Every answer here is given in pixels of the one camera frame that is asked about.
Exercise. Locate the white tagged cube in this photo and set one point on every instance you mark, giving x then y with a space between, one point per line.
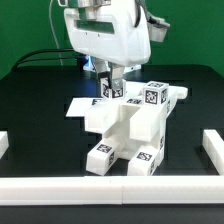
155 93

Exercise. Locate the white part at left edge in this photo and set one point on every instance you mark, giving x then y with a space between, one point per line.
4 144

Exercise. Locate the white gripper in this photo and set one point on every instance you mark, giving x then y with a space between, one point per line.
116 31

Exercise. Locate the small white tagged block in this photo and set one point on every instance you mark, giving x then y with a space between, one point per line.
118 91

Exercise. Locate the white right barrier rail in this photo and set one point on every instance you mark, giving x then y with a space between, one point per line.
214 146

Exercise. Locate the white chair back assembly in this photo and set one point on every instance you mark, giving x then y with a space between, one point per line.
101 116

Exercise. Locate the white barrier rail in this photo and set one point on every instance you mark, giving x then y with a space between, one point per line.
214 146
116 190

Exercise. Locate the white chair seat frame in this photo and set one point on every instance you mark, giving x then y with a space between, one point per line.
139 125

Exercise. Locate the white sheet with tags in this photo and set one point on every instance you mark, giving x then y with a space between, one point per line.
79 106

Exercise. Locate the white front barrier rail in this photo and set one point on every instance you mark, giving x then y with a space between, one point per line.
116 190

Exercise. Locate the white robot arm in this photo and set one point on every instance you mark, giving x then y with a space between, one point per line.
116 33

